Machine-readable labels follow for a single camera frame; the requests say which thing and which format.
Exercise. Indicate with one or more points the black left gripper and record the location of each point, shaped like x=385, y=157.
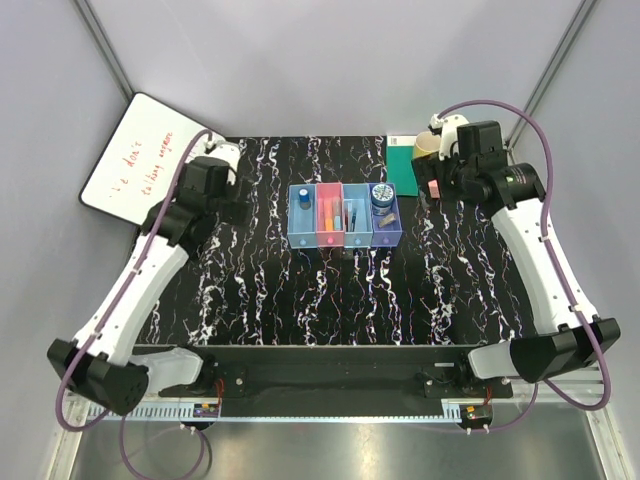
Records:
x=235, y=209

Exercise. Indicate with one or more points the light blue bin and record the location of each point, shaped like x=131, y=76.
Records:
x=301, y=224
x=362, y=238

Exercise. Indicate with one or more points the orange highlighter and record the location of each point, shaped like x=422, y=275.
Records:
x=328, y=217

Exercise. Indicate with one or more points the pink cube socket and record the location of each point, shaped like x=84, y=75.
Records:
x=433, y=189

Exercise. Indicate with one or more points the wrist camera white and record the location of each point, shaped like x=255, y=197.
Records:
x=446, y=128
x=227, y=151

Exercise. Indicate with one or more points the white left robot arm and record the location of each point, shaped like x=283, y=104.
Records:
x=99, y=363

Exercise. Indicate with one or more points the purple plastic bin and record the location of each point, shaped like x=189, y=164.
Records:
x=390, y=235

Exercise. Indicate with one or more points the blue grey highlighter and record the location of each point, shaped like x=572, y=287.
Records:
x=337, y=214

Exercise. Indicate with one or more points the small beige eraser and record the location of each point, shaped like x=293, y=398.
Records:
x=387, y=220

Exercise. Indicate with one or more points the blue cleaning gel jar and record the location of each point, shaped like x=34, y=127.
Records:
x=382, y=197

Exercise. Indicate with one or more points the pink plastic bin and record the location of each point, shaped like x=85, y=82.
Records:
x=324, y=238

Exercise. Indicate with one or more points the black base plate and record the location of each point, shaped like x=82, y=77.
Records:
x=337, y=382

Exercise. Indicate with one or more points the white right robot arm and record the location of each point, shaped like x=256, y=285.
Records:
x=567, y=325

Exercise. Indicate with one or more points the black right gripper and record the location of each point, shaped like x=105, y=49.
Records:
x=430, y=167

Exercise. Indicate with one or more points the blue round stamp bottle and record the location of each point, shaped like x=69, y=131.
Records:
x=304, y=199

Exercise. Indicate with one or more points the green cutting mat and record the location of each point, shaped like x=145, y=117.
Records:
x=399, y=154

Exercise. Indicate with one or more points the white whiteboard black frame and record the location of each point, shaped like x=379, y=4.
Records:
x=134, y=170

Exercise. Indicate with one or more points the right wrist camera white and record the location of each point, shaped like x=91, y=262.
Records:
x=446, y=128

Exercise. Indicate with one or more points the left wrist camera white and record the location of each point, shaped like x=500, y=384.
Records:
x=227, y=151

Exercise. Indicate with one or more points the yellow mug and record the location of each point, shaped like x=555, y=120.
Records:
x=426, y=143

